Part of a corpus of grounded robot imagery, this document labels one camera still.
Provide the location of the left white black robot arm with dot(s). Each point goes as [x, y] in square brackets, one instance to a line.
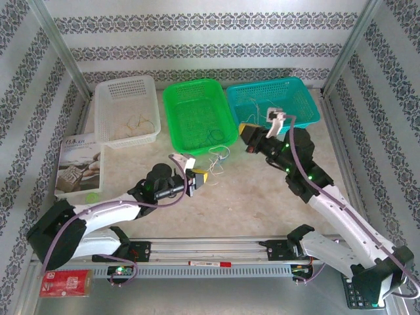
[105, 213]

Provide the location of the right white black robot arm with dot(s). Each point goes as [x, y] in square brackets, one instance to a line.
[344, 213]

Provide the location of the teal plastic basket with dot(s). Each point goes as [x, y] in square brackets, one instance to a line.
[295, 95]

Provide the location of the green plastic basket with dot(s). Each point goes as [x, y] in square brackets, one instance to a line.
[193, 108]

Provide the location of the red white marker pen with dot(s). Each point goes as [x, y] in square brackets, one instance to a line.
[210, 263]

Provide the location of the book with stone cover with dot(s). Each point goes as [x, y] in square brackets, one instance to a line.
[78, 157]

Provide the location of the white plastic basket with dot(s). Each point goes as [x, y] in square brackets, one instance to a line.
[124, 98]

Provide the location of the circuit board with green light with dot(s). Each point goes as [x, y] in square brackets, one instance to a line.
[119, 270]

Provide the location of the red foil packet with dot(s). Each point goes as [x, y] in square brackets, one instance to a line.
[69, 283]

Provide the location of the black desk calculator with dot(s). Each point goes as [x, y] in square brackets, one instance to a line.
[352, 295]

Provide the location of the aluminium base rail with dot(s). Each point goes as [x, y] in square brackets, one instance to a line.
[203, 246]

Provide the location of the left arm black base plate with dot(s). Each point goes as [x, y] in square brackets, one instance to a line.
[142, 251]

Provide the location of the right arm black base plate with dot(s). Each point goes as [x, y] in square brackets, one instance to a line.
[277, 251]

